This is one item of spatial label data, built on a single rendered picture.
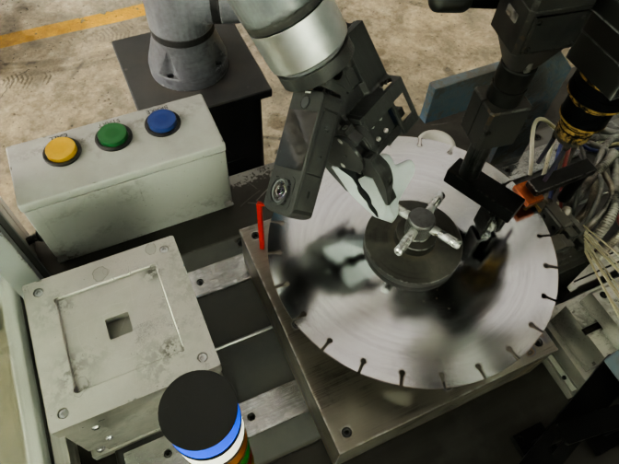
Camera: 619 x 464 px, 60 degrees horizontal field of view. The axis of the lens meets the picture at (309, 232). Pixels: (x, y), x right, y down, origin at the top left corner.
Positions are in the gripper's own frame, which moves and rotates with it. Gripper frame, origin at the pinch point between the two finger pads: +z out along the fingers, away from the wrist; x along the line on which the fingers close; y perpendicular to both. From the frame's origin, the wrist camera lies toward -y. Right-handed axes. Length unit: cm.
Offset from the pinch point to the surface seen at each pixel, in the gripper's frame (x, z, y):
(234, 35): 64, -2, 26
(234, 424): -16.8, -15.6, -24.0
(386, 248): -0.6, 2.9, -1.9
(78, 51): 198, 9, 26
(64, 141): 39.0, -16.8, -15.2
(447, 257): -5.2, 6.5, 1.6
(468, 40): 111, 85, 138
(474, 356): -12.7, 10.2, -5.8
